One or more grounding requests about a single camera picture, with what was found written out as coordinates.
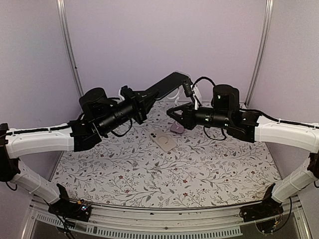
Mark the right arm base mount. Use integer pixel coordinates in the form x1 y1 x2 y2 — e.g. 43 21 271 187
239 183 284 222

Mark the aluminium frame post back right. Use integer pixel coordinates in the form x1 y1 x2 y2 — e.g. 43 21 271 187
244 0 274 107

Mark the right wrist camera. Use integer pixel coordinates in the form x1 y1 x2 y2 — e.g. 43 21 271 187
182 78 202 110

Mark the front aluminium rail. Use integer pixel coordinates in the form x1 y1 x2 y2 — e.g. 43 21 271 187
21 196 312 239

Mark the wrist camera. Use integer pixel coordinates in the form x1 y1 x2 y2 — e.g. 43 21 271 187
118 86 134 101
182 78 202 110

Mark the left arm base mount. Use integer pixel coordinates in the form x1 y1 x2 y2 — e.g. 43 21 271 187
48 184 92 222

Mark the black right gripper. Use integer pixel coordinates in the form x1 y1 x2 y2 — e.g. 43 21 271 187
166 102 231 130

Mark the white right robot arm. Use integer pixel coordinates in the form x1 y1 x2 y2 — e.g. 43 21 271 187
167 85 319 217

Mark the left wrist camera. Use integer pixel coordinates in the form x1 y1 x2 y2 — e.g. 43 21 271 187
118 86 134 101

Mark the purple phone with ring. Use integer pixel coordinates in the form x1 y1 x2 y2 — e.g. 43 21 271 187
169 121 185 134

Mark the blue phone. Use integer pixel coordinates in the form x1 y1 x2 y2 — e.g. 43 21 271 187
146 72 192 101

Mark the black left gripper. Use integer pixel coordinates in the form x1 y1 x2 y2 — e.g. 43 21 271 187
98 88 160 135

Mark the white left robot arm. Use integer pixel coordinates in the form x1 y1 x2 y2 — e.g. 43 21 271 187
0 86 159 216

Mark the clear phone case with ring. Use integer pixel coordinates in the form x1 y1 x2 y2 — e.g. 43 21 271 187
166 88 181 105

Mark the floral patterned table mat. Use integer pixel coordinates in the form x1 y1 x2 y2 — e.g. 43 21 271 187
52 101 280 208

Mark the aluminium frame post back left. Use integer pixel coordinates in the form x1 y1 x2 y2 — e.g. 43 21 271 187
56 0 84 97

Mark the aluminium frame post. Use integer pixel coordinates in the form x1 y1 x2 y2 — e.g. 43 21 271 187
56 0 84 97
244 0 274 107

